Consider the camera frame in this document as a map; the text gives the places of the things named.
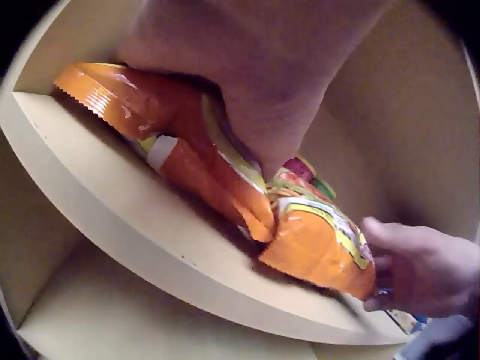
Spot orange noodle packet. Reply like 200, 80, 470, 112
146, 133, 276, 242
52, 62, 210, 150
259, 157, 377, 301

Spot person's right hand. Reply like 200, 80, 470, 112
362, 216, 480, 320

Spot person's right fingers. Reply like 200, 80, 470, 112
363, 289, 402, 312

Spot person's left fingers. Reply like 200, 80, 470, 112
219, 84, 330, 180

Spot cream wooden shelf unit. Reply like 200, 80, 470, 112
0, 0, 480, 360

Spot person's right thumb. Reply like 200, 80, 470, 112
362, 216, 413, 259

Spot blue and white packet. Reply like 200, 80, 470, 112
384, 308, 432, 335

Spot person's left hand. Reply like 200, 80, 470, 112
117, 0, 392, 180

